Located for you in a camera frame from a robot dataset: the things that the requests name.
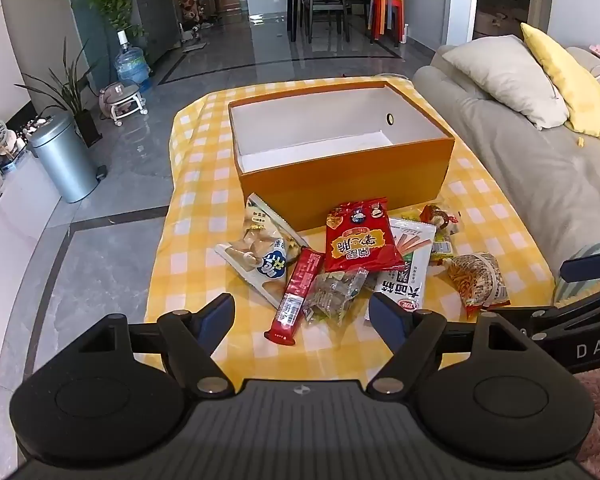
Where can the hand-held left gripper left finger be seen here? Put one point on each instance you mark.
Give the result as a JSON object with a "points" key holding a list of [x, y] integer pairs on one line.
{"points": [[215, 317]]}

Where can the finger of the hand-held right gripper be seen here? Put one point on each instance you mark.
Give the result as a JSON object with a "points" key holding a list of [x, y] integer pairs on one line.
{"points": [[570, 312], [587, 266]]}

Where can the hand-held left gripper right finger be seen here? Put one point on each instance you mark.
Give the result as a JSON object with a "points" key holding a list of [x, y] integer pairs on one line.
{"points": [[387, 317]]}

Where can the white sausage stick packet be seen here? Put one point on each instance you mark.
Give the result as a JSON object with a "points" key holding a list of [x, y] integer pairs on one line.
{"points": [[410, 280]]}

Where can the clear packet of white balls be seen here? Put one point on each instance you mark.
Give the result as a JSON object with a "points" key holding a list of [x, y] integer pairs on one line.
{"points": [[337, 295]]}

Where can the white packet blue print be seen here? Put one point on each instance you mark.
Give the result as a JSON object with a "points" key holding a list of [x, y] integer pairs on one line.
{"points": [[265, 270]]}

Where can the red snack packet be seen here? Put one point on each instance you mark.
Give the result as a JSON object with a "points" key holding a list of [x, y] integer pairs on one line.
{"points": [[362, 240]]}

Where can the long red bar packet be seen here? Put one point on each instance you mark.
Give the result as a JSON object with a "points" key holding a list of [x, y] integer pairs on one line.
{"points": [[297, 295]]}

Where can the orange noodle snack packet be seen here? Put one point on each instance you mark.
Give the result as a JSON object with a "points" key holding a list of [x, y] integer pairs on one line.
{"points": [[477, 282]]}

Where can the white packet green print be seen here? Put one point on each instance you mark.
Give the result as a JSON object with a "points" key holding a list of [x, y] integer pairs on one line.
{"points": [[265, 220]]}

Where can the orange cardboard box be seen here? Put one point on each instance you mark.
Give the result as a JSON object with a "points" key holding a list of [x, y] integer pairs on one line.
{"points": [[340, 190]]}

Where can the yellow snack packet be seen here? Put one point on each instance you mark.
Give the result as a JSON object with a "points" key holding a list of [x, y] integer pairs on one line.
{"points": [[442, 250]]}

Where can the yellow checked tablecloth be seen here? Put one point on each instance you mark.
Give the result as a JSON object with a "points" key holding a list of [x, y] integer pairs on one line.
{"points": [[205, 210]]}

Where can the small red brown packet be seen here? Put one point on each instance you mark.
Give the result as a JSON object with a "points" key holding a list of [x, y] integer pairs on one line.
{"points": [[437, 215]]}

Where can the grey sofa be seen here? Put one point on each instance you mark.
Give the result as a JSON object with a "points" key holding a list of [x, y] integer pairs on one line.
{"points": [[520, 170]]}

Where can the yellow cushion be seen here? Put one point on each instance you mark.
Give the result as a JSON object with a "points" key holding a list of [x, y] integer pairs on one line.
{"points": [[565, 75]]}

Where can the beige cushion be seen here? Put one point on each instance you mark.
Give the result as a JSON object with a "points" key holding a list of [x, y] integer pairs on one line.
{"points": [[505, 77]]}

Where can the grey metal trash can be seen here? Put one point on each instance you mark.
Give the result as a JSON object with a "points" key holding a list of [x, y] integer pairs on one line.
{"points": [[65, 160]]}

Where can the white low cabinet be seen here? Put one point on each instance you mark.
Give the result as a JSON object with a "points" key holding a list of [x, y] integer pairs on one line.
{"points": [[10, 230]]}

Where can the small white wheeled stool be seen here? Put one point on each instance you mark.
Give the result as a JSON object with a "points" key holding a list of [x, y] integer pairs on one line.
{"points": [[122, 102]]}

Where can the potted long-leaf plant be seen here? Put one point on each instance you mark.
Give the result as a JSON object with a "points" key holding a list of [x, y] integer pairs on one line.
{"points": [[75, 95]]}

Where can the blue water bottle with pump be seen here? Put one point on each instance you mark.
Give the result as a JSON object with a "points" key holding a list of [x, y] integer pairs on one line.
{"points": [[131, 65]]}

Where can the stack of colourful stools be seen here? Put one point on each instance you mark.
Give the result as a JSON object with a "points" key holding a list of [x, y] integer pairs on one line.
{"points": [[386, 10]]}

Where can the grey cabinet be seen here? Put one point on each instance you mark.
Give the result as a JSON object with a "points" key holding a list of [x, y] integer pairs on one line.
{"points": [[155, 15]]}

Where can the black dining chair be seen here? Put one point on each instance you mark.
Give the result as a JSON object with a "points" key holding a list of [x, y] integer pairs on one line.
{"points": [[325, 5]]}

